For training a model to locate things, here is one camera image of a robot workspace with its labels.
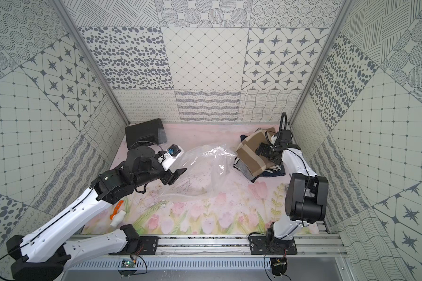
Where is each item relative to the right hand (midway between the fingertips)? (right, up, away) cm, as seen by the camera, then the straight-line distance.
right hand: (264, 156), depth 92 cm
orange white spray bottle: (-72, -26, -13) cm, 77 cm away
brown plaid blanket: (-9, 0, -1) cm, 9 cm away
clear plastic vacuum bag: (-33, -10, +6) cm, 35 cm away
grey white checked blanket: (-11, -8, -1) cm, 13 cm away
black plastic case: (-70, +12, +15) cm, 73 cm away
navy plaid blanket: (+10, -10, +2) cm, 14 cm away
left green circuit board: (-63, -43, -21) cm, 79 cm away
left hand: (-39, 0, -27) cm, 47 cm away
